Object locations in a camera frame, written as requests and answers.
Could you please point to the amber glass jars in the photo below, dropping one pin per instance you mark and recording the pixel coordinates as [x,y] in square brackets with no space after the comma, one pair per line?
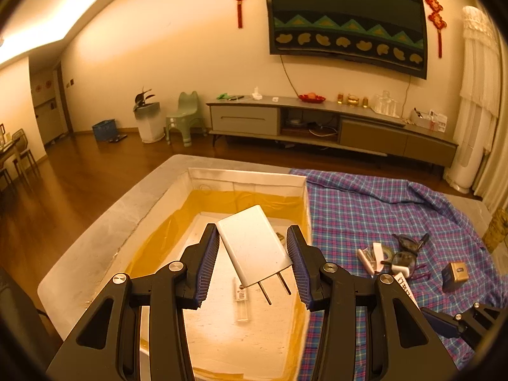
[352,100]

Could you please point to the television under patterned cover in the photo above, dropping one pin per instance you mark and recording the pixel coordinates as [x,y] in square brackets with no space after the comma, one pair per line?
[345,20]

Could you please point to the white cardboard box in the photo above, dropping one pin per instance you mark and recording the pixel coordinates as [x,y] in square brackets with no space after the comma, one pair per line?
[254,337]

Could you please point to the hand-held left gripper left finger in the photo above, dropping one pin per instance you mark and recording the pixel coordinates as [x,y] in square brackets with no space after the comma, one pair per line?
[210,262]

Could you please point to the small white tube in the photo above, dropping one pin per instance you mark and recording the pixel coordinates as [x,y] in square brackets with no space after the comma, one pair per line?
[366,262]

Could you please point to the white tissue box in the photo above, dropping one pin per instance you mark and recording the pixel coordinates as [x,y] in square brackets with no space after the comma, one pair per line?
[256,94]

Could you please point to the blue purple plaid cloth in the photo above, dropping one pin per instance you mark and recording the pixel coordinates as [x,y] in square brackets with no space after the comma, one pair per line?
[357,206]

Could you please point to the white floor bin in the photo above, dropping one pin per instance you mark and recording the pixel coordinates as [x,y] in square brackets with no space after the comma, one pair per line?
[150,123]

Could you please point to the blue plastic basket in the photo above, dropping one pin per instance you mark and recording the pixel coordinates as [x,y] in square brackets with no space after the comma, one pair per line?
[105,130]

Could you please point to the dark framed eyeglasses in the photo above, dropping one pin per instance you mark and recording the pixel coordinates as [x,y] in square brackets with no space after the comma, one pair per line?
[405,260]

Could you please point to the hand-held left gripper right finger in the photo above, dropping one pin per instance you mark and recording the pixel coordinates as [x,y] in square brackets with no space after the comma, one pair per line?
[295,262]

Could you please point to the white printed packet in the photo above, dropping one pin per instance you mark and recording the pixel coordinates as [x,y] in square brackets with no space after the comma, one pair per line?
[405,291]

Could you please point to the white power adapter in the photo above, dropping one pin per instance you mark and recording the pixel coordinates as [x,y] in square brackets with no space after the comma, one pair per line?
[252,246]

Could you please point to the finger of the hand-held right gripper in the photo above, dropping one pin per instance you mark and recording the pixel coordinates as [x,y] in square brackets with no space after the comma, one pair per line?
[438,321]

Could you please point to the dining chair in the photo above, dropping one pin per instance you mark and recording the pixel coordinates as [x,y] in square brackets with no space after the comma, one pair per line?
[22,154]

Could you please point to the clear tape roll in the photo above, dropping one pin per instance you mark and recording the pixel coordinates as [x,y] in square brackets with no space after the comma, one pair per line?
[387,254]

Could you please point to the green plastic child chair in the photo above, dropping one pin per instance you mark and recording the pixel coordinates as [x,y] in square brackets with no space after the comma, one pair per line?
[184,115]

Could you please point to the dark leafed plant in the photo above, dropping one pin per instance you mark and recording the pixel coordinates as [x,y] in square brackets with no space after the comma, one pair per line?
[142,98]

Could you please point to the grey television cabinet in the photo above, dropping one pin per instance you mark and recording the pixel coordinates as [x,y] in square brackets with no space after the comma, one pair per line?
[309,123]

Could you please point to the wooden door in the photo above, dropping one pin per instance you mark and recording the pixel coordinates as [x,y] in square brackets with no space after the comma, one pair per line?
[63,99]

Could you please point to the clear drinking glass set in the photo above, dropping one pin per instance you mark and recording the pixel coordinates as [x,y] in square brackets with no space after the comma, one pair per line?
[385,105]

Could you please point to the clear labelled tube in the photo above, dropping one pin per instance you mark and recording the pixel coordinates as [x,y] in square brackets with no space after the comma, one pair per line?
[242,305]

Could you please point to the red fruit plate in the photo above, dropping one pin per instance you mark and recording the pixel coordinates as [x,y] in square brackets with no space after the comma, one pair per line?
[311,97]

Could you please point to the white organiser box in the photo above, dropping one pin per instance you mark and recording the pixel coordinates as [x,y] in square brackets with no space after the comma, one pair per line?
[426,119]

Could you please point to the small gold and blue box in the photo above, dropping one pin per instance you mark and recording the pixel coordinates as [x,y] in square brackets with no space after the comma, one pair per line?
[454,278]

